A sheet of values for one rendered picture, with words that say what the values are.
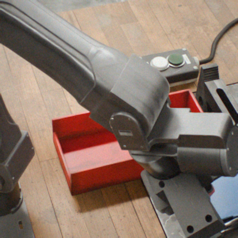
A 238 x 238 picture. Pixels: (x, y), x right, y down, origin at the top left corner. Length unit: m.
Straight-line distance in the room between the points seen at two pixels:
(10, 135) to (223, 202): 0.32
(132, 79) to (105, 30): 0.62
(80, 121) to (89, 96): 0.38
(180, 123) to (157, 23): 0.64
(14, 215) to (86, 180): 0.12
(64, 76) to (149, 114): 0.10
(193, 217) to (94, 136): 0.39
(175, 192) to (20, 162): 0.24
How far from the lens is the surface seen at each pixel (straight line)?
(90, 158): 1.04
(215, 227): 0.73
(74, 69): 0.66
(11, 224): 0.97
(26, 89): 1.16
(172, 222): 0.98
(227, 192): 0.92
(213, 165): 0.69
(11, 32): 0.67
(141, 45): 1.25
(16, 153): 0.86
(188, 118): 0.70
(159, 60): 1.17
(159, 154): 0.71
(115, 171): 0.99
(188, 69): 1.17
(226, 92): 1.08
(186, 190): 0.74
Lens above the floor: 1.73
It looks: 48 degrees down
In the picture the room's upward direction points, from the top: 4 degrees clockwise
